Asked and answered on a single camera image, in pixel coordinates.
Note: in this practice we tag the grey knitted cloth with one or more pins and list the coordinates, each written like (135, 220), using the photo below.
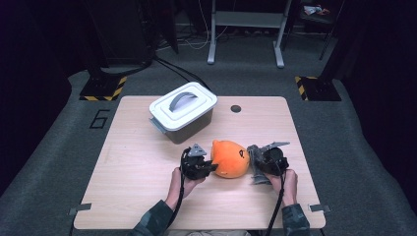
(255, 160)

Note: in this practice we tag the small colourful object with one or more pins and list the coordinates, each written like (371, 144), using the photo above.
(313, 10)

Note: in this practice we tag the white metal stand frame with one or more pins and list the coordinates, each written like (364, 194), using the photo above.
(249, 19)

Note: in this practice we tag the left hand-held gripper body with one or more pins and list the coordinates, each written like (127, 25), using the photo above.
(194, 165)

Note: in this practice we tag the person's right hand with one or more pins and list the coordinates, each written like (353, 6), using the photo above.
(289, 187)

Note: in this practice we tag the person's left hand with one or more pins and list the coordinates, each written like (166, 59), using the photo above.
(180, 188)

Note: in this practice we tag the orange plush toy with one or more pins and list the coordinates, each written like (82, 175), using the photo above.
(229, 159)

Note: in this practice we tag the dark side table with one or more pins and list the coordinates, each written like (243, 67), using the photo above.
(316, 19)

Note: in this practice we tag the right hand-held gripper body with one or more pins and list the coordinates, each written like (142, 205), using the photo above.
(275, 160)

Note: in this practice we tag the dark curtain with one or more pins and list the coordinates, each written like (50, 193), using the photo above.
(387, 65)
(32, 65)

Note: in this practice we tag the transparent brown storage box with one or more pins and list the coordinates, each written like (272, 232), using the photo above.
(193, 131)

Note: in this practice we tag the black base with hazard stripes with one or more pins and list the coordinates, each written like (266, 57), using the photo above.
(101, 88)
(321, 90)

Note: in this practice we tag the grey tape piece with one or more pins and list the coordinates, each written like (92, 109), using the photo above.
(80, 207)
(319, 207)

